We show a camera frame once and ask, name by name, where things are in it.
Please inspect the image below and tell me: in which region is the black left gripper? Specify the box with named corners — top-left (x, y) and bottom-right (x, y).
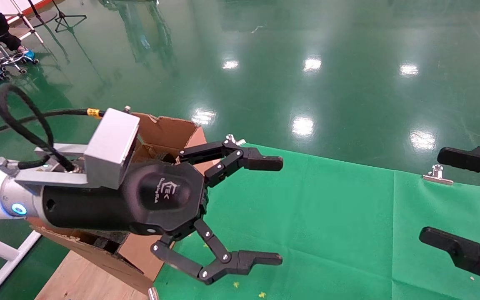
top-left (42, 140), bottom-right (284, 286)

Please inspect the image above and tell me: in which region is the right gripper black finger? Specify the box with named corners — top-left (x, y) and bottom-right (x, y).
top-left (437, 146), bottom-right (480, 187)
top-left (419, 226), bottom-right (480, 297)

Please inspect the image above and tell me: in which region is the open brown cardboard carton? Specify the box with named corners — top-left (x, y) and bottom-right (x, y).
top-left (30, 112), bottom-right (207, 294)

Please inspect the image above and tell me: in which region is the green tablecloth with creases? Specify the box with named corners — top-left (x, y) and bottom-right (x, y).
top-left (153, 144), bottom-right (480, 300)

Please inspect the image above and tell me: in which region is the light wooden board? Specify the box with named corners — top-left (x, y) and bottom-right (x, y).
top-left (35, 250), bottom-right (154, 300)

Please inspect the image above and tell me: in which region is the black tripod stand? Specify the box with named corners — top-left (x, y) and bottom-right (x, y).
top-left (52, 0), bottom-right (87, 33)

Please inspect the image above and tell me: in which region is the stool with caster wheels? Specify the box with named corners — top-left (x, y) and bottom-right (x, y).
top-left (0, 40), bottom-right (40, 75)

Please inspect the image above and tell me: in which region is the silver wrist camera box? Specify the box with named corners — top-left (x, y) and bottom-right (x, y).
top-left (15, 107), bottom-right (140, 190)

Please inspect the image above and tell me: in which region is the black braided camera cable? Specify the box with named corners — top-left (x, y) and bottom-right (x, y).
top-left (0, 83), bottom-right (106, 172)

